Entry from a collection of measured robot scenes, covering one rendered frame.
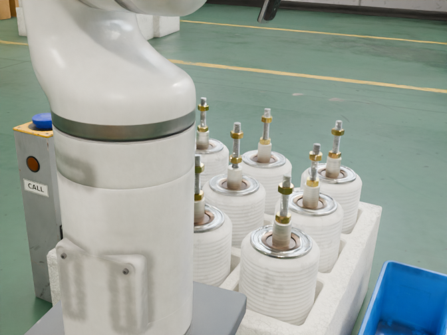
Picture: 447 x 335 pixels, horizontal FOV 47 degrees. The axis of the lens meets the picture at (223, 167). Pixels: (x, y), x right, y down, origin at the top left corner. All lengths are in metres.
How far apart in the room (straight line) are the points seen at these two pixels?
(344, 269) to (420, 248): 0.48
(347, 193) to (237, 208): 0.18
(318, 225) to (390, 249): 0.48
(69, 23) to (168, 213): 0.13
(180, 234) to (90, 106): 0.11
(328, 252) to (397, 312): 0.24
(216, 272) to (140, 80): 0.40
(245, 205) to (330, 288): 0.16
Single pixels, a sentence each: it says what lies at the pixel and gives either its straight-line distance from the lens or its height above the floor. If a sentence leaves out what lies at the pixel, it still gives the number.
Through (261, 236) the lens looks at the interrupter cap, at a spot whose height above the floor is 0.25.
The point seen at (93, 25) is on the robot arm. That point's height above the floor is 0.53.
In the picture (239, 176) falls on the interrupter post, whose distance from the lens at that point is 0.75.
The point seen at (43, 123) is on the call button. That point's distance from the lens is 0.82.
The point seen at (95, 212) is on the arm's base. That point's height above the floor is 0.42.
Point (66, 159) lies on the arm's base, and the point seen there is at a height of 0.45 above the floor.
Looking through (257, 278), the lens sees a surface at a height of 0.22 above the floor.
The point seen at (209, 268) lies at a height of 0.20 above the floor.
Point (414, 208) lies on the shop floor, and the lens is 1.36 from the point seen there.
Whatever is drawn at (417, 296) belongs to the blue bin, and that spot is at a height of 0.07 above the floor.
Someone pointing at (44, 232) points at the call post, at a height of 0.14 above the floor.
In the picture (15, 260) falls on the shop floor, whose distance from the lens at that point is 1.09.
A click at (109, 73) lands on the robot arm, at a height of 0.51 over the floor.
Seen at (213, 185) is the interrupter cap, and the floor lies 0.25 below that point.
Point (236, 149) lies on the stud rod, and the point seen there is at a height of 0.31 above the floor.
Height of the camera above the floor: 0.57
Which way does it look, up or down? 23 degrees down
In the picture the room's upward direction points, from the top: 2 degrees clockwise
